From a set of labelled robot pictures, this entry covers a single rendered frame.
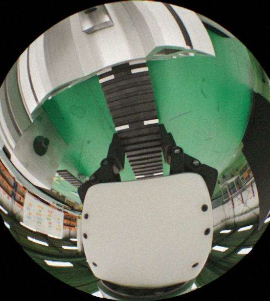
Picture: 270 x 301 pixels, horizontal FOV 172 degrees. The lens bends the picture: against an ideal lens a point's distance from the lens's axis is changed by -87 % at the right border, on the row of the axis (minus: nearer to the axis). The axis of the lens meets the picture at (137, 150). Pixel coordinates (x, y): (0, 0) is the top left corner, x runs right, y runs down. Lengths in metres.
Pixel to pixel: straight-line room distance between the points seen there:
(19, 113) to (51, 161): 0.10
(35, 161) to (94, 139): 0.11
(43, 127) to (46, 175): 0.08
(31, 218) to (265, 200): 3.31
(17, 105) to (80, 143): 0.15
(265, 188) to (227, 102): 0.27
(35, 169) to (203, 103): 0.26
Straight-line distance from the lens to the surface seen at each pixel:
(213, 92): 0.16
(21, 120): 0.17
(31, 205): 3.02
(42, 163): 0.17
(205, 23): 0.17
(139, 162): 0.15
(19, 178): 1.61
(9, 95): 0.18
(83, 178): 0.29
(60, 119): 0.18
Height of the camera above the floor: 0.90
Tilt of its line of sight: 43 degrees down
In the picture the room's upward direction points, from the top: 178 degrees clockwise
